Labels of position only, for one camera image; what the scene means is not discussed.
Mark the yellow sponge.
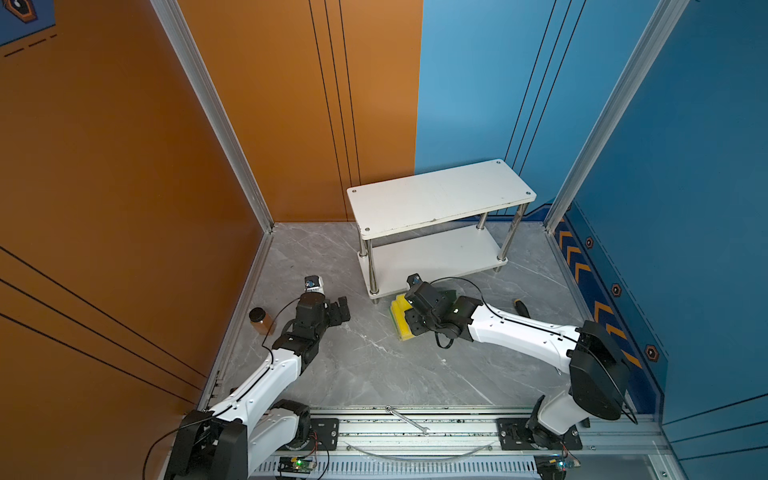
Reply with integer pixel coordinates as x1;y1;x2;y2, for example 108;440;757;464
390;294;426;341

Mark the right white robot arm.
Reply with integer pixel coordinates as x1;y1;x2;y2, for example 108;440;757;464
398;274;638;449

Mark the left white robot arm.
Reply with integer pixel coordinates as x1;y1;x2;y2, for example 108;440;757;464
163;291;351;479

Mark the white two-tier shelf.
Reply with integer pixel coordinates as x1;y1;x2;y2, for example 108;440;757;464
347;159;536;301

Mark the brown jar black lid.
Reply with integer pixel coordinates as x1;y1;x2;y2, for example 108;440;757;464
248;307;274;336

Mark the left circuit board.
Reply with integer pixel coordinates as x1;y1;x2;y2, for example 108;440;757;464
277;456;317;477

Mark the circuit board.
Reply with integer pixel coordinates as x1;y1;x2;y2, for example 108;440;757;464
534;457;567;480
277;456;317;477

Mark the right circuit board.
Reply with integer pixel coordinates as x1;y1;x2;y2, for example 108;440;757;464
534;457;567;480

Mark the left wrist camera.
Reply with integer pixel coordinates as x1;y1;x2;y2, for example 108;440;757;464
304;275;325;295

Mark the black handled screwdriver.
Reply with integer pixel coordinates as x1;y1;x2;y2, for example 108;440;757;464
514;299;531;318

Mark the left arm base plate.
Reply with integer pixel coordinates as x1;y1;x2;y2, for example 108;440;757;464
281;418;340;451

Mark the aluminium front rail frame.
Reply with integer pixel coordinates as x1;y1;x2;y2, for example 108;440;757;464
247;406;683;479

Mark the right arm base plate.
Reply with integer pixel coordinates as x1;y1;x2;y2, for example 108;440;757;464
496;417;583;451

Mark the left aluminium corner post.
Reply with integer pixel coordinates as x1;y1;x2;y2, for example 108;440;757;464
150;0;274;234

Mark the aluminium corner post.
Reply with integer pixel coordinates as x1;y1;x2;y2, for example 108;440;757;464
150;0;274;234
543;0;689;234

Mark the right aluminium corner post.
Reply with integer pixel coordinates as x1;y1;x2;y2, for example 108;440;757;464
543;0;689;234

